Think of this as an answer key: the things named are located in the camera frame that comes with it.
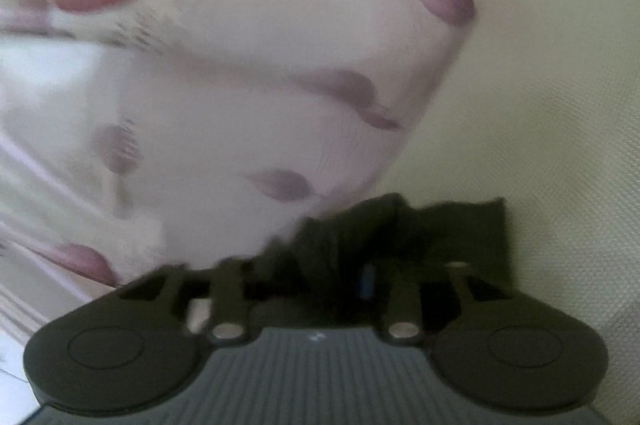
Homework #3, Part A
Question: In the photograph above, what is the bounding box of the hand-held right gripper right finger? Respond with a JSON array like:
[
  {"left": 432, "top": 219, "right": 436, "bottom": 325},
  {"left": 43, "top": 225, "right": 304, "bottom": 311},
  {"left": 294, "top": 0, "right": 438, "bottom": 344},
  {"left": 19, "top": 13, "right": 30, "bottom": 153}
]
[{"left": 360, "top": 261, "right": 518, "bottom": 347}]

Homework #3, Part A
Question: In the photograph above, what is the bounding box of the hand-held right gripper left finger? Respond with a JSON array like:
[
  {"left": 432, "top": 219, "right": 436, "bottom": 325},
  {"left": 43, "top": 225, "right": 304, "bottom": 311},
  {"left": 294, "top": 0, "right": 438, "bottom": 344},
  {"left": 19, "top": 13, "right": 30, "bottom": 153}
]
[{"left": 117, "top": 257, "right": 251, "bottom": 347}]

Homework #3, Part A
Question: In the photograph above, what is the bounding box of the black padded jacket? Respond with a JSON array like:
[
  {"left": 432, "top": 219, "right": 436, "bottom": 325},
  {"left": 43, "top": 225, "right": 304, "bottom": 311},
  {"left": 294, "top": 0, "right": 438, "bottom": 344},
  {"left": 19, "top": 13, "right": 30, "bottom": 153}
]
[{"left": 240, "top": 192, "right": 517, "bottom": 332}]

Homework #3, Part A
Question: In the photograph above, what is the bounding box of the white leaf print curtain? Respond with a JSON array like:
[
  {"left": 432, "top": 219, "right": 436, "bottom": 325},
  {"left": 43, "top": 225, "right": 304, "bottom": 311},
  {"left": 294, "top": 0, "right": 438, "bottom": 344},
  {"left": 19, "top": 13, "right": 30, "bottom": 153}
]
[{"left": 0, "top": 0, "right": 536, "bottom": 386}]

